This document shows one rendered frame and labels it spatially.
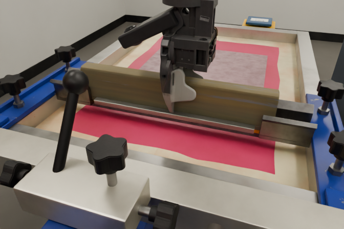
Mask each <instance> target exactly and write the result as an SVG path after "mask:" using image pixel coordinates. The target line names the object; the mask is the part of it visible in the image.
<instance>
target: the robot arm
mask: <svg viewBox="0 0 344 229"><path fill-rule="evenodd" d="M162 3H163V4H165V5H168V6H172V7H171V8H169V9H167V10H166V11H164V12H162V13H160V14H158V15H156V16H154V17H152V18H150V19H148V20H146V21H144V22H142V23H140V24H138V25H130V26H128V27H127V28H126V29H125V30H124V33H123V34H121V35H120V36H119V37H118V40H119V42H120V44H121V45H122V47H123V48H124V49H127V48H129V47H131V46H137V45H139V44H141V43H142V41H144V40H146V39H149V38H151V37H153V36H155V35H157V34H159V33H162V34H163V38H162V40H161V48H160V59H161V62H160V83H161V91H162V93H163V98H164V101H165V104H166V106H167V108H168V110H169V112H171V113H174V103H175V102H183V101H192V100H194V99H195V98H196V91H195V90H194V89H192V88H191V87H189V86H188V85H187V84H186V83H185V76H187V77H194V78H201V79H203V77H202V76H201V75H199V74H197V73H196V72H194V71H198V72H207V69H208V67H209V65H210V63H211V62H212V61H213V59H214V58H215V55H216V43H217V35H218V30H217V28H216V27H215V26H214V21H215V13H216V6H217V5H218V0H162ZM186 8H187V9H188V10H189V11H188V10H187V9H186ZM215 28H216V29H215Z"/></svg>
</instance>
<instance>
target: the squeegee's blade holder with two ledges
mask: <svg viewBox="0 0 344 229"><path fill-rule="evenodd" d="M94 104H98V105H103V106H108V107H114V108H120V109H125V110H130V111H135V112H141V113H146V114H150V115H156V116H161V117H166V118H172V119H177V120H182V121H188V122H193V123H199V124H204V125H209V126H215V127H220V128H226V129H231V130H236V131H242V132H247V133H254V129H255V125H250V124H245V123H239V122H234V121H228V120H222V119H217V118H211V117H205V116H200V115H196V114H190V113H185V112H179V111H174V113H171V112H169V110H168V109H162V108H156V107H151V106H145V105H140V104H134V103H129V102H123V101H117V100H111V99H106V98H100V97H96V98H95V99H94Z"/></svg>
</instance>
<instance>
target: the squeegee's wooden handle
mask: <svg viewBox="0 0 344 229"><path fill-rule="evenodd" d="M80 70H81V71H83V72H84V73H85V74H86V75H87V77H88V79H89V87H90V91H91V97H92V100H94V99H95V98H96V97H100V98H106V99H111V100H117V101H123V102H129V103H134V104H140V105H145V106H151V107H156V108H162V109H168V108H167V106H166V104H165V101H164V98H163V93H162V91H161V83H160V73H159V72H152V71H145V70H138V69H134V68H127V67H119V66H112V65H106V64H99V63H91V62H86V63H85V64H83V65H82V66H81V68H80ZM185 83H186V84H187V85H188V86H189V87H191V88H192V89H194V90H195V91H196V98H195V99H194V100H192V101H183V102H175V103H174V111H179V112H185V113H190V114H194V115H200V116H205V117H211V118H217V119H222V120H228V121H234V122H239V123H245V124H250V125H255V130H260V128H261V122H262V117H263V115H266V116H272V117H275V115H276V110H277V106H278V101H279V97H280V91H279V90H278V89H271V88H264V87H258V86H251V85H243V84H236V83H229V82H223V81H215V80H208V79H201V78H194V77H187V76H185Z"/></svg>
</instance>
